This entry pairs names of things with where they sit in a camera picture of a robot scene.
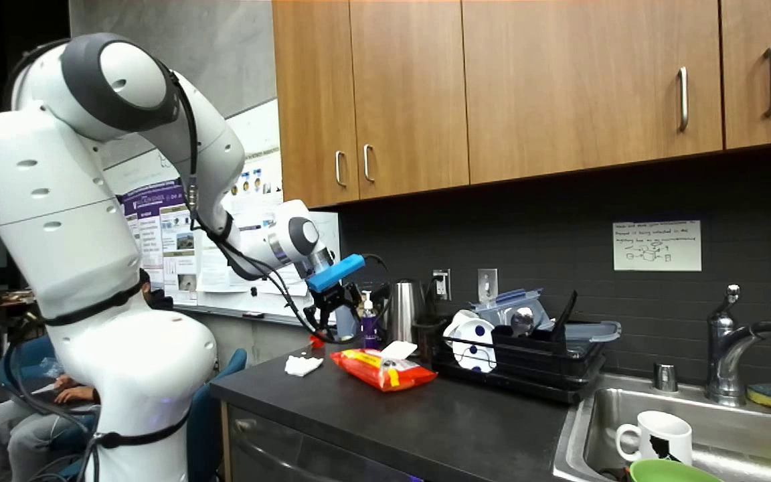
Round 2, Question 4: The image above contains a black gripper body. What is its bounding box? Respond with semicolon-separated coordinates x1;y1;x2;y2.
315;278;371;328

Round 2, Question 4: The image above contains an orange wet wipes packet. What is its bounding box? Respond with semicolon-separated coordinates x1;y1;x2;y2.
326;336;441;397

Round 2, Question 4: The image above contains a purple pump bottle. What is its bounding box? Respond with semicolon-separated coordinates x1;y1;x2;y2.
353;286;385;354

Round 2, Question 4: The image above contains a crumpled white tissue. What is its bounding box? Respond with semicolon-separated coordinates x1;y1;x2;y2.
280;350;326;381

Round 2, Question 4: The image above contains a stainless steel thermos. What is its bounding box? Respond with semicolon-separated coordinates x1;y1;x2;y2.
385;278;419;349

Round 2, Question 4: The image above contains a white plastic kitchen gadget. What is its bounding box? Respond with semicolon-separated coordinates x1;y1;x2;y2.
441;307;501;374

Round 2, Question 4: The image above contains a white research poster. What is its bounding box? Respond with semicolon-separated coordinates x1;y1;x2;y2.
195;164;303;296

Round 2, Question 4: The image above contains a blue office chair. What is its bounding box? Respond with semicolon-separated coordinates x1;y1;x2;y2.
185;346;251;482

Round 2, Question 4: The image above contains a clear plastic container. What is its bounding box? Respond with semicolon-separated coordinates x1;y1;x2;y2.
474;286;556;336

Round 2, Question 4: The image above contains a purple header poster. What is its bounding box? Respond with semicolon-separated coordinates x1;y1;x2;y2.
114;179;203;302

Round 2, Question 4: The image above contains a white whiteboard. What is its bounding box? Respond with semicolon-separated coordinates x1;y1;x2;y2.
98;97;343;328

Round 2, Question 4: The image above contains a black dish rack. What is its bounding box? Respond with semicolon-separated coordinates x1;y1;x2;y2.
425;286;626;410

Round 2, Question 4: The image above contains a wooden upper cabinet door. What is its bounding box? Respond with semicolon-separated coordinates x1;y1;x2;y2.
460;0;726;188
270;0;359;212
347;0;470;200
718;0;771;153

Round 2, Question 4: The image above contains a small steel cup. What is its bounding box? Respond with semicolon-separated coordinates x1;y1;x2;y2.
654;358;680;394

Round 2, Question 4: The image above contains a white mug with black print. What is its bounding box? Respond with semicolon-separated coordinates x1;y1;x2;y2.
612;407;697;468

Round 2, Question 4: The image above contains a seated person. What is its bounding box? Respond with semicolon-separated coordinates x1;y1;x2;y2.
0;311;102;482

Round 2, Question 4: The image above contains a green bowl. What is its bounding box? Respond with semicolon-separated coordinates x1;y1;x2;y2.
626;454;727;482

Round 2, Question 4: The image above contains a chrome sink faucet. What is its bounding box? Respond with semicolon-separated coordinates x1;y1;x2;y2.
703;282;771;407

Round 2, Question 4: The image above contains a stainless steel sink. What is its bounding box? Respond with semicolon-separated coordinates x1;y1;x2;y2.
552;369;771;482

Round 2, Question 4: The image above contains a white wall outlet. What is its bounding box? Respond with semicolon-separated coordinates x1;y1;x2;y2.
477;266;501;302
432;266;456;302

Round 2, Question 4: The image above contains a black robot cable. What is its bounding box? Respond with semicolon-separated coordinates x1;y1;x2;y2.
168;74;389;346

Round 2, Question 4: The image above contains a white paper wall notice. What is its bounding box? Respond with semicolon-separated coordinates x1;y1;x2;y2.
611;216;703;276

